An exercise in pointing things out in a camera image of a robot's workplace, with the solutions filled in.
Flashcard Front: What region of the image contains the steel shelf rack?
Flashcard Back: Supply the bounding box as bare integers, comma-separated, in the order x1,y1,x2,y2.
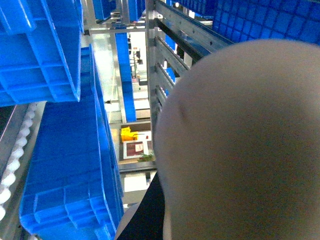
0,0,236,240

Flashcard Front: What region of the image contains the blue crate left front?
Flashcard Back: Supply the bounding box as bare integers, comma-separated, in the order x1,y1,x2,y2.
19,46,124,240

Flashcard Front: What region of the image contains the yellow mop bucket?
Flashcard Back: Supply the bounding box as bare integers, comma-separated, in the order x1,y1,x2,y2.
120,126,139,142

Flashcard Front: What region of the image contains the beige plastic dustpan tray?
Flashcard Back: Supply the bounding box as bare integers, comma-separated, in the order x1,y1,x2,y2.
113,38,320,240

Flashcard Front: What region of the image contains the blue crate left rear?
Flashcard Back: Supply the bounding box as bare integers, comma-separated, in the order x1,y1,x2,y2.
0,0,84,107

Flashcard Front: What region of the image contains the blue crate right front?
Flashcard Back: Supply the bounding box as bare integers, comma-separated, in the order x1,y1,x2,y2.
178,0,320,45

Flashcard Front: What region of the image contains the blue crate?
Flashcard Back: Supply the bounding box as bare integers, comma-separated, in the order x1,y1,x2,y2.
19,46,124,240
178,0,320,45
0,0,84,107

